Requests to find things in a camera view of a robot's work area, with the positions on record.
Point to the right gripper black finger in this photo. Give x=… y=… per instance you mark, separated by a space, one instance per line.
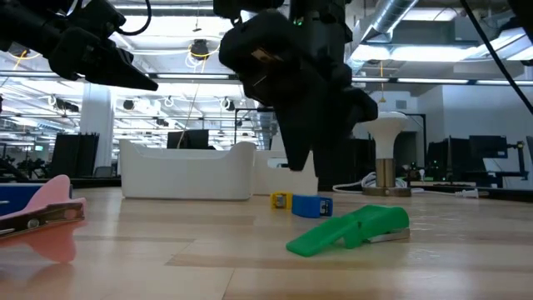
x=275 y=87
x=362 y=106

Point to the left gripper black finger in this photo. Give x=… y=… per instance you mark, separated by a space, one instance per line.
x=121 y=73

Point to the yellow sharpener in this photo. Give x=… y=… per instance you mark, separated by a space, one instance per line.
x=273 y=201

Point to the large green stapler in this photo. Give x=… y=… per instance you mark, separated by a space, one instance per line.
x=375 y=223

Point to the pink staple remover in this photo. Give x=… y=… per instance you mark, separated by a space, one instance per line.
x=54 y=189

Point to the blue tape roll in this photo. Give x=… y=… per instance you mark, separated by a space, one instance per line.
x=16 y=200

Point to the black monitors on arm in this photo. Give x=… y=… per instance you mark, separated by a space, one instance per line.
x=487 y=148

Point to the white mushroom table lamp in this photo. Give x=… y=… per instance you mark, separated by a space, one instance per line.
x=385 y=129

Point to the black cabinet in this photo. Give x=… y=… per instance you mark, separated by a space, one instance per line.
x=366 y=166

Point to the white pillar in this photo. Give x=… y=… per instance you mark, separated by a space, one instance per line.
x=96 y=137

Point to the long linear ceiling light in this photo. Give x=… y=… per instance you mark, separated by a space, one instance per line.
x=191 y=76

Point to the black hanging ceiling device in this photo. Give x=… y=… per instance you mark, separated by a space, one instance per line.
x=200 y=48

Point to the white plastic bin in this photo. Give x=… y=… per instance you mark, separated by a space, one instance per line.
x=187 y=175
x=270 y=179

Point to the black partition panel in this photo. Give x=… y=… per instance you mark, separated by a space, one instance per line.
x=75 y=156

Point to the black background monitor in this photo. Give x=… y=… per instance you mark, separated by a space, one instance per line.
x=191 y=139

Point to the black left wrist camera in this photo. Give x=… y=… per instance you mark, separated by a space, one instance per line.
x=98 y=16

